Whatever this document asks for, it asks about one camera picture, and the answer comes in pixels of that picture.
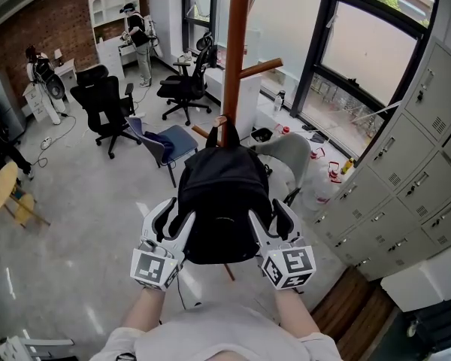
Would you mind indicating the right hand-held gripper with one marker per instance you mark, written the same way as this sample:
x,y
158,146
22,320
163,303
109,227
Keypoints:
x,y
295,261

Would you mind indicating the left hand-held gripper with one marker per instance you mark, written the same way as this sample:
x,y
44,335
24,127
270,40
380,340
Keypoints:
x,y
146,267

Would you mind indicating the black backpack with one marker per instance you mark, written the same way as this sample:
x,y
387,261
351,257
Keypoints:
x,y
221,201

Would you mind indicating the red-brown wooden coat rack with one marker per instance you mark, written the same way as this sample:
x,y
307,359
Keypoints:
x,y
235,51

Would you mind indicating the person's right forearm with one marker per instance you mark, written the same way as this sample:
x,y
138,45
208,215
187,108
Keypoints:
x,y
297,314

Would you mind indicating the person's left forearm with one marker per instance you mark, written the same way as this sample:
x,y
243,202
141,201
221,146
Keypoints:
x,y
144,310

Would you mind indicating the large clear jug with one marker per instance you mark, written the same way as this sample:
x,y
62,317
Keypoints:
x,y
319,196

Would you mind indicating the grey shell chair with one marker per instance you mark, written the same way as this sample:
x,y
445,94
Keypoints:
x,y
293,152

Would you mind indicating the blue seat chair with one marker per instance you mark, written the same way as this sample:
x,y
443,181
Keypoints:
x,y
176,145

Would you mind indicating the yellow bottle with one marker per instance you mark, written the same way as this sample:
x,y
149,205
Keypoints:
x,y
347,166

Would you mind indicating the black bin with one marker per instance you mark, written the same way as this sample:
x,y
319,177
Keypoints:
x,y
261,137

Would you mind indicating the red capped jug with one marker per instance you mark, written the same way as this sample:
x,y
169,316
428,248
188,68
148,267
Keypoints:
x,y
282,129

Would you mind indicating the brown wooden bench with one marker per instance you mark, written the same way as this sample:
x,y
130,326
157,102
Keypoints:
x,y
353,310

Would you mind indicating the person's white shirt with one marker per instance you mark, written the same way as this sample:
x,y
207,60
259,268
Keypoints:
x,y
221,337

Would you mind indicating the clear water bottle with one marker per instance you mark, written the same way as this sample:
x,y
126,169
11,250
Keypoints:
x,y
279,103

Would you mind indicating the black padded office chair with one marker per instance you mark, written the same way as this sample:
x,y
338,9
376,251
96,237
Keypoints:
x,y
101,104

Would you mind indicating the grey metal lockers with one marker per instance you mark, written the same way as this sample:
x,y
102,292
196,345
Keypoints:
x,y
409,182

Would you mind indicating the yellow wooden stool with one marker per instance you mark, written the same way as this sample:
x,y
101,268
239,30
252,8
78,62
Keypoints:
x,y
24,209

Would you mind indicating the black mesh office chair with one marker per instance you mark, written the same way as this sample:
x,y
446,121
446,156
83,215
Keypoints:
x,y
189,83

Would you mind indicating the white storage box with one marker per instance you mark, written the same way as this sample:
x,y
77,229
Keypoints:
x,y
421,284

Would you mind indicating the round wooden table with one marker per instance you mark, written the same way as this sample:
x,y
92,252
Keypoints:
x,y
3,186

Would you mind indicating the white drawer desk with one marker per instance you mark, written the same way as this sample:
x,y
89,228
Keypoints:
x,y
35,102

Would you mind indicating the white metal stand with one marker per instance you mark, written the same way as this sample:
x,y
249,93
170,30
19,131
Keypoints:
x,y
30,350

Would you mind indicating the black wheeled case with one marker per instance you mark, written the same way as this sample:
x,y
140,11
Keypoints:
x,y
436,329

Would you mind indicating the grey metal cabinet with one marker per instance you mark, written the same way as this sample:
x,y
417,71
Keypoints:
x,y
5,100

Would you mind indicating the white shelf desk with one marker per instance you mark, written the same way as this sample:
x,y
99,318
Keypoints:
x,y
105,13

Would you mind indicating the black window frame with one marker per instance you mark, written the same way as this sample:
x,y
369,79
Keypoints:
x,y
308,70

